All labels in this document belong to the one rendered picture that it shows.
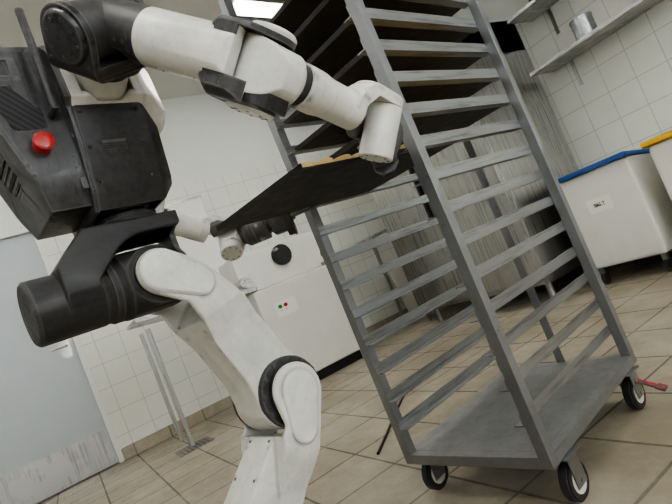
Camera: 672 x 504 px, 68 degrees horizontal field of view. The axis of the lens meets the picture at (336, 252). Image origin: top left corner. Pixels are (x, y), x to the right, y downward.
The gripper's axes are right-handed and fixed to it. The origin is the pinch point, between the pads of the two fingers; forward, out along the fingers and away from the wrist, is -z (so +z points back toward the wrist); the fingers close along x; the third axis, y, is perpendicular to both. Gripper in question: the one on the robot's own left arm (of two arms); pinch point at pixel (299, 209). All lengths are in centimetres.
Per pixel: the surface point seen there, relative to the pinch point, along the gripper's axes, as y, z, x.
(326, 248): 3.4, -2.8, -13.6
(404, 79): -18.9, -39.8, 18.0
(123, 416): 256, 224, -64
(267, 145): 381, 41, 134
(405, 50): -15, -44, 26
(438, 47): -3, -56, 28
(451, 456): -8, -14, -80
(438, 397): 17, -17, -72
